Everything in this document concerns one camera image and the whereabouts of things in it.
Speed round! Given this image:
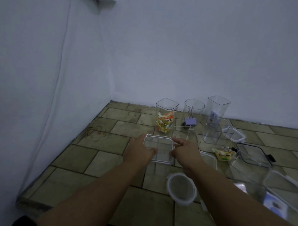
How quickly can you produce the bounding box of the large clear container two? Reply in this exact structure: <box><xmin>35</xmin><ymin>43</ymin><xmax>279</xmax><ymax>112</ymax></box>
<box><xmin>199</xmin><ymin>151</ymin><xmax>217</xmax><ymax>172</ymax></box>

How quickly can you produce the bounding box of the round clear jar with clips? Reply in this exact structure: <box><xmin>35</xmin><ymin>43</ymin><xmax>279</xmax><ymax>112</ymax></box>
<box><xmin>183</xmin><ymin>99</ymin><xmax>205</xmax><ymax>132</ymax></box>

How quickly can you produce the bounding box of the person's right forearm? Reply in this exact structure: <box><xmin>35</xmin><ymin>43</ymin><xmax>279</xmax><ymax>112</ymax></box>
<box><xmin>188</xmin><ymin>160</ymin><xmax>294</xmax><ymax>226</ymax></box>

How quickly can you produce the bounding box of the small square clear container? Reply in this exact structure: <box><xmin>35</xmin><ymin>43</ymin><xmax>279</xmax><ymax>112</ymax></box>
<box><xmin>202</xmin><ymin>117</ymin><xmax>235</xmax><ymax>144</ymax></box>

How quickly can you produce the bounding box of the person's left hand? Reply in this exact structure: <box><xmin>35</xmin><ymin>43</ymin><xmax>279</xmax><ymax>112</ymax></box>
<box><xmin>123</xmin><ymin>133</ymin><xmax>158</xmax><ymax>167</ymax></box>

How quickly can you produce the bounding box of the person's left forearm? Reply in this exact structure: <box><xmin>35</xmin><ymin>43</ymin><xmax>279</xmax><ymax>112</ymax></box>
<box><xmin>36</xmin><ymin>158</ymin><xmax>149</xmax><ymax>226</ymax></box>

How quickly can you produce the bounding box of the round white-rimmed lid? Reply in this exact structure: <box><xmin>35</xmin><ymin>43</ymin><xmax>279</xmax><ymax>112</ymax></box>
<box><xmin>165</xmin><ymin>172</ymin><xmax>197</xmax><ymax>207</ymax></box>

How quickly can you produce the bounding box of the person's right hand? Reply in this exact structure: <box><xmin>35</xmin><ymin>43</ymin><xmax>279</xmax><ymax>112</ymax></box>
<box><xmin>169</xmin><ymin>138</ymin><xmax>206</xmax><ymax>175</ymax></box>

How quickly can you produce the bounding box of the large rectangular clear container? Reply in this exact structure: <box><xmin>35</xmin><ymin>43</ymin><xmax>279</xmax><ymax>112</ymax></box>
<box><xmin>229</xmin><ymin>151</ymin><xmax>273</xmax><ymax>194</ymax></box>

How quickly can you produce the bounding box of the yellow snack packet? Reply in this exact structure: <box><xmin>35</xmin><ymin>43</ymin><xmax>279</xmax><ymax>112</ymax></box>
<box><xmin>212</xmin><ymin>147</ymin><xmax>237</xmax><ymax>162</ymax></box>

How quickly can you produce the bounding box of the purple binder clip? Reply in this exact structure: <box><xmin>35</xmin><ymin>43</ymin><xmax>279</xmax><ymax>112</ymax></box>
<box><xmin>185</xmin><ymin>106</ymin><xmax>196</xmax><ymax>127</ymax></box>

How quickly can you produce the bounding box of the black-rimmed clear lid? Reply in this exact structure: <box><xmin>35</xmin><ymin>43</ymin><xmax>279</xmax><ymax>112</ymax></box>
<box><xmin>236</xmin><ymin>142</ymin><xmax>277</xmax><ymax>167</ymax></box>

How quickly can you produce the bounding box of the wide square clear container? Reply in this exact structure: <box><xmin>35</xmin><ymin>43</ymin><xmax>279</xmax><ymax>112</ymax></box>
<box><xmin>172</xmin><ymin>126</ymin><xmax>199</xmax><ymax>146</ymax></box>
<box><xmin>142</xmin><ymin>135</ymin><xmax>174</xmax><ymax>179</ymax></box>

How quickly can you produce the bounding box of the black sleeve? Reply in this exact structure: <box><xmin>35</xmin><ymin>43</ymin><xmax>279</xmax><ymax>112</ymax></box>
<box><xmin>13</xmin><ymin>215</ymin><xmax>38</xmax><ymax>226</ymax></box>

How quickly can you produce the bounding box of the white box with blue print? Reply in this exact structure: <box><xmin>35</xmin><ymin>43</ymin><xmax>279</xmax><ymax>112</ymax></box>
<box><xmin>262</xmin><ymin>192</ymin><xmax>287</xmax><ymax>220</ymax></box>

